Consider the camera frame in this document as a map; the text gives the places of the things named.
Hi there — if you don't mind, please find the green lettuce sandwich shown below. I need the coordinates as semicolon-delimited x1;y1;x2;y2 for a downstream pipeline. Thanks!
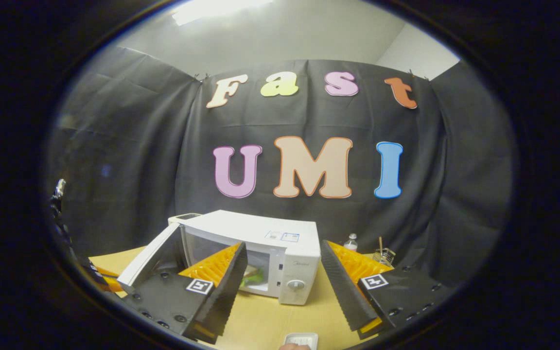
242;266;267;288

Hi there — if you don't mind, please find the white toaster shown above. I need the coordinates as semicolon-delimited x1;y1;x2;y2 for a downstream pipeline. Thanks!
168;212;203;226

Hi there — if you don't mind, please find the white microwave oven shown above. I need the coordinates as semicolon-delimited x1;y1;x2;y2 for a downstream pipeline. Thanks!
117;210;322;306

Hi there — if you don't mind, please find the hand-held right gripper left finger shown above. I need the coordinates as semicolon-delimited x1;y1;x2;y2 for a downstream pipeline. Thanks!
122;242;249;345

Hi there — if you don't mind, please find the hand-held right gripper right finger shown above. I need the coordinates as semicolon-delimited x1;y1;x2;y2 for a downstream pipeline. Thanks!
320;240;455;340

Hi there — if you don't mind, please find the wire mesh holder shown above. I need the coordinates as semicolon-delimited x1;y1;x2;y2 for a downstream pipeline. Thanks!
372;247;397;266

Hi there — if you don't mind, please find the white rectangular tray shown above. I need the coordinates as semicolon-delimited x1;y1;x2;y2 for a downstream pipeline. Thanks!
283;332;319;350

